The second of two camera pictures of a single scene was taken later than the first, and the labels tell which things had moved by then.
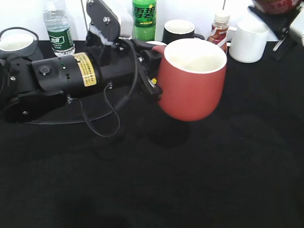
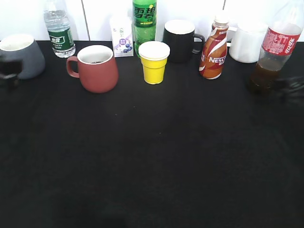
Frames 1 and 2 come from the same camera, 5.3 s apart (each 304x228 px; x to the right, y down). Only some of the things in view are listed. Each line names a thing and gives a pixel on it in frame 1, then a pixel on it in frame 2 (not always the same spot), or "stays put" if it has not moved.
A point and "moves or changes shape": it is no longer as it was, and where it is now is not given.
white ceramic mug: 247,41 stays put
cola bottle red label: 276,6 to 281,36
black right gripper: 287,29 to 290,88
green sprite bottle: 144,19 stays put
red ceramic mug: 191,72 moves or changes shape
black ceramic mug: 178,29 stays put
